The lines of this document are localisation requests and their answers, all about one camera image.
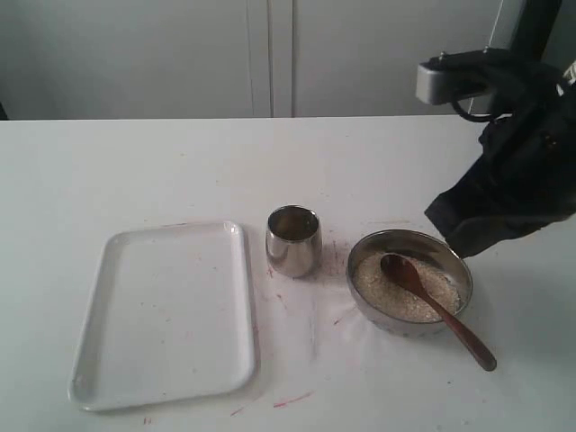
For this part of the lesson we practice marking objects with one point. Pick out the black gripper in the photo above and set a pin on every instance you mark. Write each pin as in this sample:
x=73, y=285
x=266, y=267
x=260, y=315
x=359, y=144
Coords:
x=527, y=168

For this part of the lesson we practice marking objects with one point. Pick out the brown wooden spoon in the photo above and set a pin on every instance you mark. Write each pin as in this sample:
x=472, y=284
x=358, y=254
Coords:
x=404, y=274

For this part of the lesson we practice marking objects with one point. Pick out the beige grains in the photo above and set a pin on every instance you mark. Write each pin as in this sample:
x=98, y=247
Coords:
x=387, y=297

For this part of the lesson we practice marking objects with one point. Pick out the steel bowl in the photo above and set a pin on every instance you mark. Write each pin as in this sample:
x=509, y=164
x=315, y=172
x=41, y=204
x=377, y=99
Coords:
x=409, y=243

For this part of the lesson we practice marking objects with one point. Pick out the steel cup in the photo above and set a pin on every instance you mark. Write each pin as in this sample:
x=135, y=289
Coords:
x=293, y=241

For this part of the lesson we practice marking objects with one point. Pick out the white rectangular plastic tray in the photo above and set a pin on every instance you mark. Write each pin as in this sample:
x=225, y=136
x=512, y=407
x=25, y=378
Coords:
x=169, y=318

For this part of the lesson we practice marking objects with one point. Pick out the white cabinet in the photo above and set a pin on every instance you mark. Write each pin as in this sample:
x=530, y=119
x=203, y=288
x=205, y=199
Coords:
x=232, y=59

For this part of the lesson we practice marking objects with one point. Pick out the dark vertical post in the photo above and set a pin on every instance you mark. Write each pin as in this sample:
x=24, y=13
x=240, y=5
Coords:
x=524, y=26

